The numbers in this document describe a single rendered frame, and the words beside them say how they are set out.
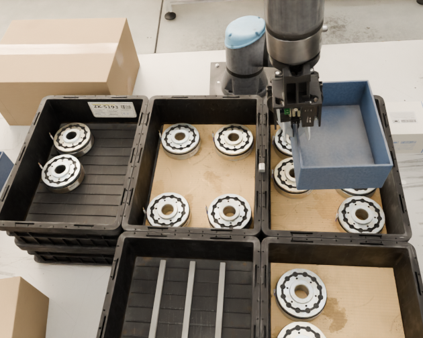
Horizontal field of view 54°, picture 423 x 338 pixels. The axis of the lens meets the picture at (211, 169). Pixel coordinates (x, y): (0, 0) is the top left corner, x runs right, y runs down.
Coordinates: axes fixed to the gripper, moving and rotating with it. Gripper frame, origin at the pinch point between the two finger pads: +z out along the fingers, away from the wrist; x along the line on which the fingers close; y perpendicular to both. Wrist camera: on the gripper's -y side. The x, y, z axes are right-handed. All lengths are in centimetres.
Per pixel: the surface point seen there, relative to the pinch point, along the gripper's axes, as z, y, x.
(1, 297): 21, 24, -64
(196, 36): 109, -172, -52
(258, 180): 18.9, -1.4, -8.0
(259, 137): 18.9, -13.4, -7.7
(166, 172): 26.7, -10.2, -32.6
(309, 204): 29.9, -0.8, 3.2
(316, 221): 30.0, 3.9, 4.5
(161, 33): 107, -177, -76
